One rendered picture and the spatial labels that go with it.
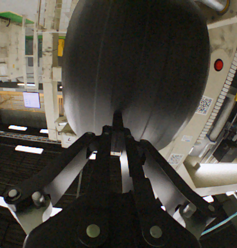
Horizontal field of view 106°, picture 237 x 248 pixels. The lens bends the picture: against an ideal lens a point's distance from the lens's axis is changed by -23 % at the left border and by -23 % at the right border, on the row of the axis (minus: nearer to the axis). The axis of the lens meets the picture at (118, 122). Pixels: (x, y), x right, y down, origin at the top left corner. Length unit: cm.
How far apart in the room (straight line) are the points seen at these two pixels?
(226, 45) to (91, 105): 50
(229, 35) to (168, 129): 43
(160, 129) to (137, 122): 5
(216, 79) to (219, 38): 15
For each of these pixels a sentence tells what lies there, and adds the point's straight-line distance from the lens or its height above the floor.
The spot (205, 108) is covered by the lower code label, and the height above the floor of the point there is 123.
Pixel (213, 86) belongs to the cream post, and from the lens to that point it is 53.
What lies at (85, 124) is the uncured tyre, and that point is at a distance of 23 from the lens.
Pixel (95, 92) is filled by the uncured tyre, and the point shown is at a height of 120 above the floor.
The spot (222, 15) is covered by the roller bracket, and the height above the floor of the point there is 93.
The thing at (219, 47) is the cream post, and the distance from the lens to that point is 52.
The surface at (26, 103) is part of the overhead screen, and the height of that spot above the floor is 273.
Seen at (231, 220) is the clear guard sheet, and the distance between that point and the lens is 83.
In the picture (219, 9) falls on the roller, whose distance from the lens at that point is 46.
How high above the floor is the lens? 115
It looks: 28 degrees up
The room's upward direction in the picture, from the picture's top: 169 degrees counter-clockwise
